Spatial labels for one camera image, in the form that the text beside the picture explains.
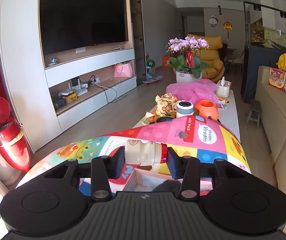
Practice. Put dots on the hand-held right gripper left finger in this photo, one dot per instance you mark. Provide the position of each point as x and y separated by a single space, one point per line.
118 162

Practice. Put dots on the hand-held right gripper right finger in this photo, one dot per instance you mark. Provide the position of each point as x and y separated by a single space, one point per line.
175 163

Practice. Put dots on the black plush toy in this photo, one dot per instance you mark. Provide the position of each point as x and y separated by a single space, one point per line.
168 187

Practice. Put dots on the pink cardboard box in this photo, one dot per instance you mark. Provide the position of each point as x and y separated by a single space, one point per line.
138 180

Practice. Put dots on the small cartoon figurine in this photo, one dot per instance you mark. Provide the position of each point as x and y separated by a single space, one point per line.
143 152

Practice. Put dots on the colourful cartoon play mat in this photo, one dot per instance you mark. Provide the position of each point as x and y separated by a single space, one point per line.
95 145

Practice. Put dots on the fruit plate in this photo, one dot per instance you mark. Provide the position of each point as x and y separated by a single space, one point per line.
153 120

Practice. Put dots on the white cylinder with dark top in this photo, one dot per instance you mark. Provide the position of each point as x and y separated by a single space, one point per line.
185 110

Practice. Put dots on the cartoon print cloth bag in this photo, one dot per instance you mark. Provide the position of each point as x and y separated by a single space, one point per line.
165 105

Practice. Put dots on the orange round toy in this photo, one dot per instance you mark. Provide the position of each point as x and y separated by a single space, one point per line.
206 110

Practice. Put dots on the pink tulle cloth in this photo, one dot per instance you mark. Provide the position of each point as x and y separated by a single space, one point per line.
195 90

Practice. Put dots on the yellow box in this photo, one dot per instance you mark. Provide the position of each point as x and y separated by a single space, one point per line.
71 97

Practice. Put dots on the skateboard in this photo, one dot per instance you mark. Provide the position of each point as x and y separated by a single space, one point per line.
153 80

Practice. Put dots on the white power strip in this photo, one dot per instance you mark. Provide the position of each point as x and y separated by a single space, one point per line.
95 78

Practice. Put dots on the white router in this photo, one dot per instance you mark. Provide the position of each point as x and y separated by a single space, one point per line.
75 86

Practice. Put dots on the white tissue box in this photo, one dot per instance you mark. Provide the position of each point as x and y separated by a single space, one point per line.
223 88

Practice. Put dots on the pink gift bag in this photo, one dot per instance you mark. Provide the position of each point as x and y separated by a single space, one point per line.
123 70

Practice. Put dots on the small grey stool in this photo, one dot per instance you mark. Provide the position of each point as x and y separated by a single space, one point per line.
254 110

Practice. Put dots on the pink orchid plant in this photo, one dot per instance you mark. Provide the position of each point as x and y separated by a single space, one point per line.
188 62

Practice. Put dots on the watermelon ball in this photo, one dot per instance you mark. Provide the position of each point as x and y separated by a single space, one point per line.
151 64

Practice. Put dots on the orange box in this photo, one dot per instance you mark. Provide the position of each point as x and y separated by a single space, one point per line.
167 61

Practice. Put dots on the yellow armchair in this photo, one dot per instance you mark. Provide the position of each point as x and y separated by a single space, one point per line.
213 67

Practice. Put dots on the white television cabinet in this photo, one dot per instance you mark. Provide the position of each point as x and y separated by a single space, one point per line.
65 70

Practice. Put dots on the red trash bin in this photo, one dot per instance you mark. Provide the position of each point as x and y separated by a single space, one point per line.
10 145

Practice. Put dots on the beige sofa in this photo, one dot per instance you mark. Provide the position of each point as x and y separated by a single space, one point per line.
282 135

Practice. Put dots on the small grey shelf ornament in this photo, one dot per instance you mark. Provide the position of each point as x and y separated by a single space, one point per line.
54 60

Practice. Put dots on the beige dining chair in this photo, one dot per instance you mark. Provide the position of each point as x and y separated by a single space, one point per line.
235 60

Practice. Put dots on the dark fish tank cabinet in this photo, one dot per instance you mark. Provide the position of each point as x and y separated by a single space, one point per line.
257 65

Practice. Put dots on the pink cartoon picture bag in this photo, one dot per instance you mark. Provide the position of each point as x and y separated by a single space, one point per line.
277 78

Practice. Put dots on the hanging yellow ornament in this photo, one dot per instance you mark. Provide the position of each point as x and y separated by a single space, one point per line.
228 26

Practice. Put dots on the black television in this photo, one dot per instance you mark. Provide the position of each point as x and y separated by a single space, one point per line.
83 17

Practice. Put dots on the glass fish tank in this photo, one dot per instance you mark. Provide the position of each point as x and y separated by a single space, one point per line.
265 37

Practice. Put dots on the cartoon wall clock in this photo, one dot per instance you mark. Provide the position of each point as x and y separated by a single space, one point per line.
212 21

